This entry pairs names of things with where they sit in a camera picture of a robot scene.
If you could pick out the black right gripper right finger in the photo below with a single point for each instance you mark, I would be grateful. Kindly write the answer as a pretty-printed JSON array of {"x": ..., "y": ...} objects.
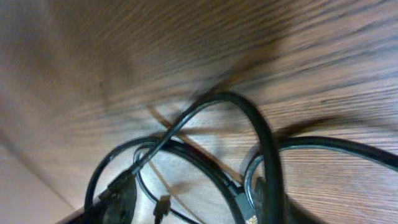
[{"x": 281, "y": 209}]

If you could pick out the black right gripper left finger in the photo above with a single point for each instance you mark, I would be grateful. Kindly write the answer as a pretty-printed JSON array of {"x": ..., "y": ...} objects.
[{"x": 117, "y": 208}]

